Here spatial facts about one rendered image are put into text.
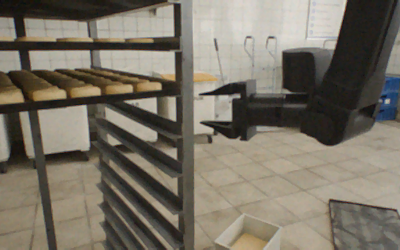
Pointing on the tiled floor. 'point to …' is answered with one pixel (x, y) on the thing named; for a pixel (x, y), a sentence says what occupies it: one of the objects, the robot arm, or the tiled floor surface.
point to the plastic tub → (250, 235)
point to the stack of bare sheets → (367, 227)
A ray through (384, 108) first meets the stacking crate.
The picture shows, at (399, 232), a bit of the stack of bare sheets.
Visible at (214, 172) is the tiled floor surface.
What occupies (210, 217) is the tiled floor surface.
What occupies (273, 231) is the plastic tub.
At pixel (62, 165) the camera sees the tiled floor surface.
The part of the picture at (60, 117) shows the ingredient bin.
